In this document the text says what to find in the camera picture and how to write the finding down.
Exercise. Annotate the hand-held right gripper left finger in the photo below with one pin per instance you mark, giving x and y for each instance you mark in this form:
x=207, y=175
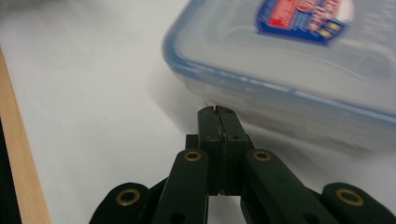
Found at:
x=209, y=124

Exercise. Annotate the clear plastic food container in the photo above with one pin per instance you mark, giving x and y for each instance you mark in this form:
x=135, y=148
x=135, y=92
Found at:
x=311, y=123

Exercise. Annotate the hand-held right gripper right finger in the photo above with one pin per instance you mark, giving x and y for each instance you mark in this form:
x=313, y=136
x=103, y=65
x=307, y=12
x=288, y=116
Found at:
x=233, y=130

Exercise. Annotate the clear plastic lidded container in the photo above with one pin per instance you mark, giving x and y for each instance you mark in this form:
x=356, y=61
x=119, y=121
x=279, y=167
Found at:
x=249, y=53

